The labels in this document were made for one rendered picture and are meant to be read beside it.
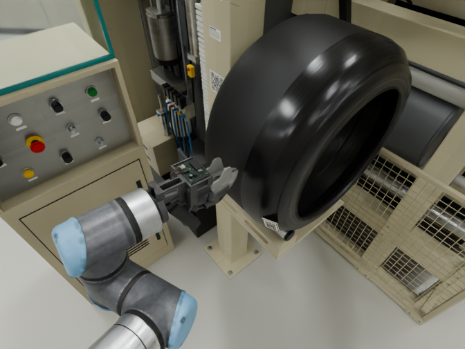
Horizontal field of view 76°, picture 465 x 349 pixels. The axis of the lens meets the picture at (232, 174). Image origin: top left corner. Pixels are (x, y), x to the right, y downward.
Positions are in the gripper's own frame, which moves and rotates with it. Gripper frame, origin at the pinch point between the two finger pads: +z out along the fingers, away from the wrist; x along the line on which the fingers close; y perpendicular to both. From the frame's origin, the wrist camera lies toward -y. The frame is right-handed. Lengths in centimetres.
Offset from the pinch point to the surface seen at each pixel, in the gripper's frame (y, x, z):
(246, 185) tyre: -1.7, -3.3, 1.7
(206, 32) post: 16.2, 38.2, 19.9
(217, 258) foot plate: -119, 36, 32
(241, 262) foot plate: -118, 24, 42
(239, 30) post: 19.5, 27.5, 23.1
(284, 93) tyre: 18.5, -1.8, 9.9
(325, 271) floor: -115, -12, 78
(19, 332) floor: -133, 70, -74
